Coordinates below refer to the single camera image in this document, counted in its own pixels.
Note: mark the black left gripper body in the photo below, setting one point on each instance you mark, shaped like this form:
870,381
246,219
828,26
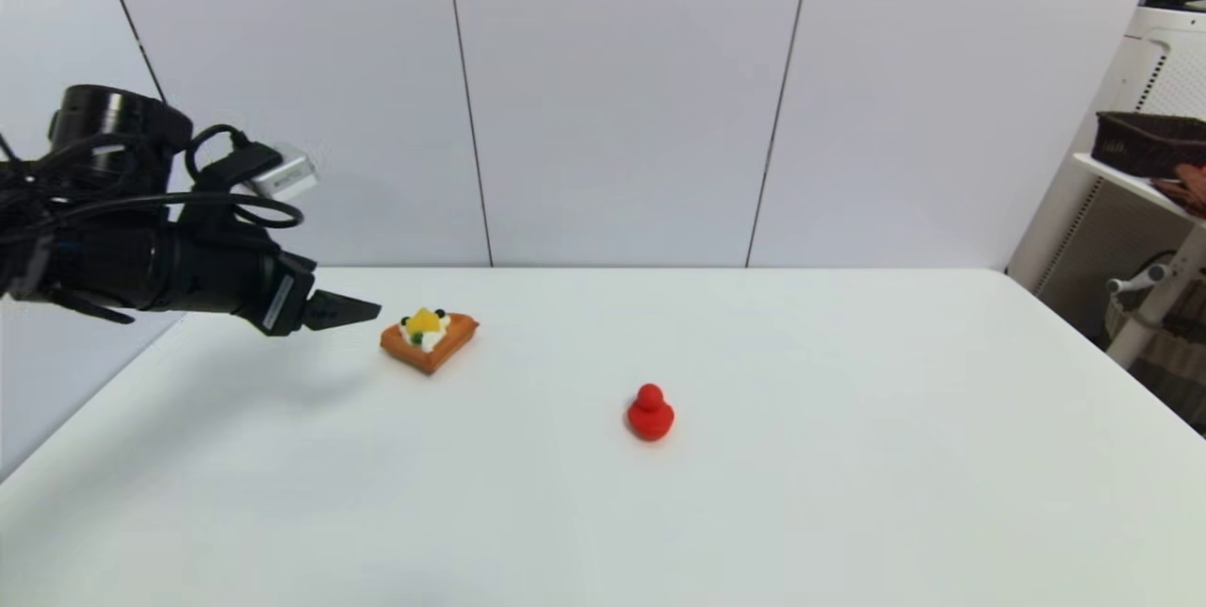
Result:
278,291

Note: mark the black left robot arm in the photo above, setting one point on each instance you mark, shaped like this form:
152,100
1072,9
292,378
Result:
104,249

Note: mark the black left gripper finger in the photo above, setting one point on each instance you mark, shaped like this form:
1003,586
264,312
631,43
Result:
344,310

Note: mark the red toy duck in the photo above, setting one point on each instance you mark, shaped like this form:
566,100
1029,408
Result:
650,416

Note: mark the triangle waffle bread with fruit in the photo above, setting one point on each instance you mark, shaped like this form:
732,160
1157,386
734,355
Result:
429,340

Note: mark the white perforated cabinet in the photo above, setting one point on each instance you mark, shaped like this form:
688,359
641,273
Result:
1131,98

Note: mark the dark woven basket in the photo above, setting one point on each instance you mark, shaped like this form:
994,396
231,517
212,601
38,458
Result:
1149,143

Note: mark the brown item on shelf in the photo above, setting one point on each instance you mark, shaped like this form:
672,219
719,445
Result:
1189,188

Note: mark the white shelf rack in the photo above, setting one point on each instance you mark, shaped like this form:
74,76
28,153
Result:
1154,296

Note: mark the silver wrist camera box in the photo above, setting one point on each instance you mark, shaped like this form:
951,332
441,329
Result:
283,175

